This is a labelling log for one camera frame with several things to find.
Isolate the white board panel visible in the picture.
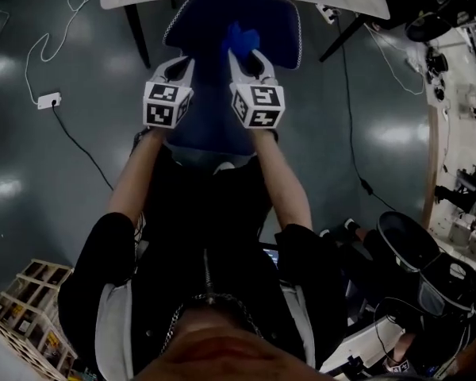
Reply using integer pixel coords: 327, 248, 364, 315
321, 323, 405, 376

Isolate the blue wiping cloth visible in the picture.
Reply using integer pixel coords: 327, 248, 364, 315
221, 21, 263, 62

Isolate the black floor cable with connector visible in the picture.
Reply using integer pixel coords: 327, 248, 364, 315
335, 16, 400, 214

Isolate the blue chair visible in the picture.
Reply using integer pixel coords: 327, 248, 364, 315
162, 0, 303, 163

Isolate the white multi-socket extension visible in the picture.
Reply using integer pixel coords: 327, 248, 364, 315
316, 2, 338, 25

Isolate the black power strip cable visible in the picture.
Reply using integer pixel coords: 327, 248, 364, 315
50, 103, 116, 192

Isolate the white power strip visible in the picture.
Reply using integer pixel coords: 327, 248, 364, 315
36, 91, 63, 111

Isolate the white floor cable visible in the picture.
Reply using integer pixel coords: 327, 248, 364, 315
23, 0, 98, 106

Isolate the person's right forearm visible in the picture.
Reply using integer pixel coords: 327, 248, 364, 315
250, 127, 314, 232

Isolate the person's left forearm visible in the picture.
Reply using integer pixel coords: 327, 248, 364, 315
106, 127, 175, 229

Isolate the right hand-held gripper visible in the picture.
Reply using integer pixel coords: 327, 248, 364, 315
226, 48, 287, 130

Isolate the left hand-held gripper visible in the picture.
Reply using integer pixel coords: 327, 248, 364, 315
142, 56, 197, 130

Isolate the person's body in black clothing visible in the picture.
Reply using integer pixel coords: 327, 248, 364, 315
57, 144, 350, 381

